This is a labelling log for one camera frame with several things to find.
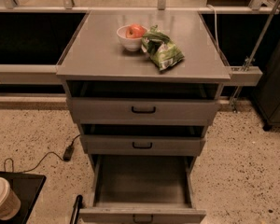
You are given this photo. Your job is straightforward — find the black handle bar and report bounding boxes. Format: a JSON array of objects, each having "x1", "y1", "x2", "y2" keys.
[{"x1": 69, "y1": 195, "x2": 83, "y2": 224}]

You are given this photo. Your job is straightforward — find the green chip bag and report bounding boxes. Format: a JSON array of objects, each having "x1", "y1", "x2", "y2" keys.
[{"x1": 141, "y1": 25, "x2": 185, "y2": 72}]

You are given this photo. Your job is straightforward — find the white cable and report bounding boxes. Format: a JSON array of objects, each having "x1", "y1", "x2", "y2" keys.
[{"x1": 206, "y1": 4, "x2": 221, "y2": 53}]

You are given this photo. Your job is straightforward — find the grey drawer cabinet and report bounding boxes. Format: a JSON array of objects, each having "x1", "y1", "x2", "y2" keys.
[{"x1": 55, "y1": 9, "x2": 232, "y2": 173}]

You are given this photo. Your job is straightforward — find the grey bottom drawer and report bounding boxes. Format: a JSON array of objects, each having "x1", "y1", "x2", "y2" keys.
[{"x1": 79, "y1": 155, "x2": 206, "y2": 224}]

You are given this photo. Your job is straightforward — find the dark cabinet on right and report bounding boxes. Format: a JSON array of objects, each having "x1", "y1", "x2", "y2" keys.
[{"x1": 252, "y1": 39, "x2": 280, "y2": 131}]

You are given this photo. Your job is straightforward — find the grey top drawer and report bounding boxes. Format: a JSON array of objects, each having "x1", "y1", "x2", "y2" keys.
[{"x1": 66, "y1": 90, "x2": 218, "y2": 126}]

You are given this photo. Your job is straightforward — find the grey drawer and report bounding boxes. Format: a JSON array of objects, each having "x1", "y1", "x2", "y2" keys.
[
  {"x1": 79, "y1": 155, "x2": 206, "y2": 224},
  {"x1": 66, "y1": 90, "x2": 218, "y2": 126},
  {"x1": 81, "y1": 124, "x2": 205, "y2": 156}
]

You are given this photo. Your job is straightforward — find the red apple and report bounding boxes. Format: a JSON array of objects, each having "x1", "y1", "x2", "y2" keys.
[{"x1": 125, "y1": 23, "x2": 147, "y2": 38}]

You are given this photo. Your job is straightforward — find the grey middle drawer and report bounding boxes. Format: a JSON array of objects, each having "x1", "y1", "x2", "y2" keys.
[{"x1": 81, "y1": 124, "x2": 205, "y2": 156}]

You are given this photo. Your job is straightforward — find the paper coffee cup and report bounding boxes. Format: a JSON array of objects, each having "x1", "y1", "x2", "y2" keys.
[{"x1": 0, "y1": 177, "x2": 21, "y2": 220}]

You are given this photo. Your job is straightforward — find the black side table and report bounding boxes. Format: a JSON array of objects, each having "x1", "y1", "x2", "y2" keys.
[{"x1": 0, "y1": 172, "x2": 47, "y2": 224}]

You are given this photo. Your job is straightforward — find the white bowl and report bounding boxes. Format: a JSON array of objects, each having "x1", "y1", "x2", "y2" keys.
[{"x1": 117, "y1": 25, "x2": 142, "y2": 51}]

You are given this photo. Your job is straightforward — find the black power adapter cable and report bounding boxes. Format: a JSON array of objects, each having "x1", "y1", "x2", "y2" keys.
[{"x1": 3, "y1": 133, "x2": 81, "y2": 174}]

